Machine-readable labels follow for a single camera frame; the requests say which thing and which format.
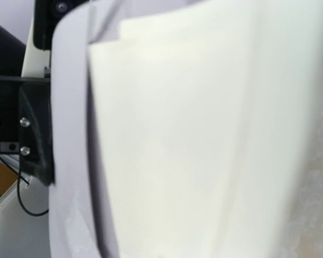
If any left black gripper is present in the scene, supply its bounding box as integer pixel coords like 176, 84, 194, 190
0, 1, 89, 187

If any beige lined letter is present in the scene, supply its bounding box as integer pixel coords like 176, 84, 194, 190
89, 1, 323, 257

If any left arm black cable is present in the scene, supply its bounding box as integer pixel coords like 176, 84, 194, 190
16, 171, 50, 216

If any grey paper envelope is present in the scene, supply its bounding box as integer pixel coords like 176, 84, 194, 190
49, 1, 202, 257

